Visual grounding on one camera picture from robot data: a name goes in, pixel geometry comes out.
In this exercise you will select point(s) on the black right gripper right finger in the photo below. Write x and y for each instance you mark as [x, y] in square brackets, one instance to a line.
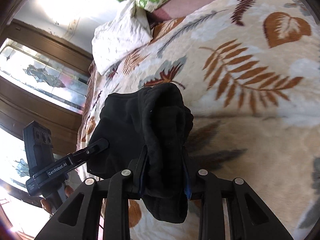
[231, 206]

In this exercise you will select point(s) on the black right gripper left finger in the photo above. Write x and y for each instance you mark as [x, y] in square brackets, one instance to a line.
[79, 216]

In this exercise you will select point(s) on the black pants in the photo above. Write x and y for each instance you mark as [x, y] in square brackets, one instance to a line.
[155, 120]

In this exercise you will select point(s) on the left hand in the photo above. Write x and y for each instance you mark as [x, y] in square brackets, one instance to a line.
[57, 197]

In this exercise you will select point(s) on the dark wooden wardrobe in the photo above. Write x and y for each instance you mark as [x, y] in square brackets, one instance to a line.
[44, 79]

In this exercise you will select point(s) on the leaf pattern plush blanket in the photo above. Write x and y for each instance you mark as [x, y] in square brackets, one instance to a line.
[249, 72]

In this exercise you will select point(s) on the white floral pillow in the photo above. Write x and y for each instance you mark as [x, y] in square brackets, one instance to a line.
[114, 40]

